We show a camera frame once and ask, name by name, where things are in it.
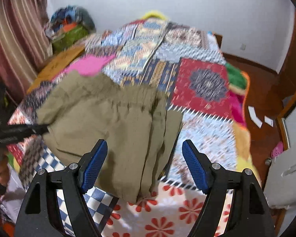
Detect olive khaki pants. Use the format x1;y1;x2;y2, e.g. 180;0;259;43
37;71;183;203

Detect person left hand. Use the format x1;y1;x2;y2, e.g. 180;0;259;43
0;154;10;187

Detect pink croc shoe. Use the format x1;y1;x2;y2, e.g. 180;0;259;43
271;141;284;159

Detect striped maroon curtain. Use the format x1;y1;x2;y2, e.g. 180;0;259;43
0;0;52;103

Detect white paper strip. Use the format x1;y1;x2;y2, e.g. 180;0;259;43
248;106;262;128

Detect small white paper piece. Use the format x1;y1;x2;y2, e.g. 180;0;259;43
264;116;274;127

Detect wardrobe sliding door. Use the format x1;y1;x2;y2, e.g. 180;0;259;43
276;91;296;150

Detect pink folded garment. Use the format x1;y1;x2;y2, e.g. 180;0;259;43
64;55;115;76

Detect pile of clothes and bags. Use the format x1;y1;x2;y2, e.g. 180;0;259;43
44;5;96;54

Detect colourful fleece blanket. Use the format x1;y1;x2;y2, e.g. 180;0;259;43
225;63;261;183

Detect patchwork patterned bedspread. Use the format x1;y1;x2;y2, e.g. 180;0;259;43
0;17;239;237

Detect yellow pillow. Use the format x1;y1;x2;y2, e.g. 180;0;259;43
141;10;168;20

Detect wooden bed frame board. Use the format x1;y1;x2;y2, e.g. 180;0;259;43
26;45;84;94

